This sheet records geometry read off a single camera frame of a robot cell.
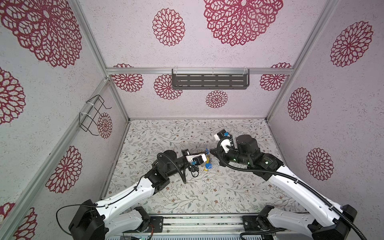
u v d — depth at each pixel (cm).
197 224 76
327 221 39
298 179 44
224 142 59
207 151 69
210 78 95
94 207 42
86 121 75
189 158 61
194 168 54
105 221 41
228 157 60
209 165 76
